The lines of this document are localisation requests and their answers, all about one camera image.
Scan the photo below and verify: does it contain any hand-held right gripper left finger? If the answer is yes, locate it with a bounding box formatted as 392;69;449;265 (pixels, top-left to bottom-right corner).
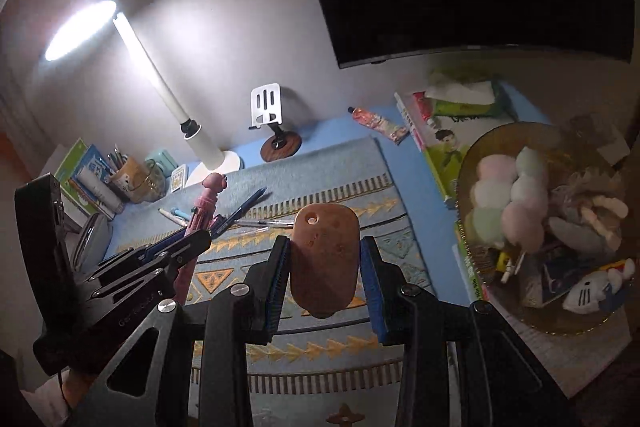
75;236;293;427

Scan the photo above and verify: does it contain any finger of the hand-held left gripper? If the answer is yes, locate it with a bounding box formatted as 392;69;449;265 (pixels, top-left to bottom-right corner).
89;268;180;304
96;228;214;281

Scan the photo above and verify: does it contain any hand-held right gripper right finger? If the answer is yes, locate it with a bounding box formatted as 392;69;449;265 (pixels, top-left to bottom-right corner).
360;236;581;427

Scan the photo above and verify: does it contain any brown potato shaped toy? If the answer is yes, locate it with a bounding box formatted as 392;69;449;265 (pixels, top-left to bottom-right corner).
290;203;360;320

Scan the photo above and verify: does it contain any pink toy tripod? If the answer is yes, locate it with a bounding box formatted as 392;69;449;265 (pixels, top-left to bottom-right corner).
176;173;228;300

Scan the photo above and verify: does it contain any amber ribbed glass bowl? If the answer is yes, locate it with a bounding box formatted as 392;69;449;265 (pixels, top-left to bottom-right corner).
456;122;633;335

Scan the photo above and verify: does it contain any blue desktop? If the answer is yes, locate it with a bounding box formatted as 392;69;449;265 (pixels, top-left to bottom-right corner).
107;79;546;308

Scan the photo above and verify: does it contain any white blue marker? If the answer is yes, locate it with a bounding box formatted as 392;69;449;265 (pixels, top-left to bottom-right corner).
158;207;193;224

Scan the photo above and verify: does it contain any round grey mirror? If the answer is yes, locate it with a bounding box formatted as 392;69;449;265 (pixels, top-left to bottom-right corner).
72;212;112;269

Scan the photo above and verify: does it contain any yellow pen cup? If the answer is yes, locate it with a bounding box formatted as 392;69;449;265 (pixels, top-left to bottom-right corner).
107;147;151;204

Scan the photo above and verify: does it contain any blue pen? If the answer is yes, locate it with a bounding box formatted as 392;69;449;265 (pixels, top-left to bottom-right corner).
210;188;273;238

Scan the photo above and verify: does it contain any teal mug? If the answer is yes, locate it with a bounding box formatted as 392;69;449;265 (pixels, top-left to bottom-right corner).
144;148;174;200

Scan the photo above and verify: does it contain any thin green book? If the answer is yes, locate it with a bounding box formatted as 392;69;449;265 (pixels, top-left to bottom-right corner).
452;219;489;304

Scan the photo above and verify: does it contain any blue patterned mat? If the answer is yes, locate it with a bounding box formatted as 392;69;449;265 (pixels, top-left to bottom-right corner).
102;137;436;427

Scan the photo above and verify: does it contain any stack of green books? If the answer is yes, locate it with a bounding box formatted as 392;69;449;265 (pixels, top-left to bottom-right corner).
54;137;126;228

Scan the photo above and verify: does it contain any pink printed snack packet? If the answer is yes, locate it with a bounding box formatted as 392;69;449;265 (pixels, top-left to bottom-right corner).
348;106;411;145

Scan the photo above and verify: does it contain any children's cartoon book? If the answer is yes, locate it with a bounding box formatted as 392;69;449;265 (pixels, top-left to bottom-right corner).
395;92;521;210

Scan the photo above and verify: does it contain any dark blue packet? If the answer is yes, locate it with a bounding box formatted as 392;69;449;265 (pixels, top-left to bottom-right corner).
517;247;573;308

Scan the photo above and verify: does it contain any pastel pompom plush toy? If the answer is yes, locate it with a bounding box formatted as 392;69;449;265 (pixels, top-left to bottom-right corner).
465;147;551;253

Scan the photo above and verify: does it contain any white desk lamp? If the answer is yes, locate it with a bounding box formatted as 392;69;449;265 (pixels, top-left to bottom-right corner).
44;0;242;178

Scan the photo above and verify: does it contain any red white tube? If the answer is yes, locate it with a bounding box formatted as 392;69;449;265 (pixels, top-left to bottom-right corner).
412;92;441;128

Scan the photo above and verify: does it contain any green tissue pack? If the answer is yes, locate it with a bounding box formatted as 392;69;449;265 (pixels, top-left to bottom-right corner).
425;72;516;118

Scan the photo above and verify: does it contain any white cat plush toy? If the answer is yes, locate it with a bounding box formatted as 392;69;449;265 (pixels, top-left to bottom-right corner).
562;259;637;313

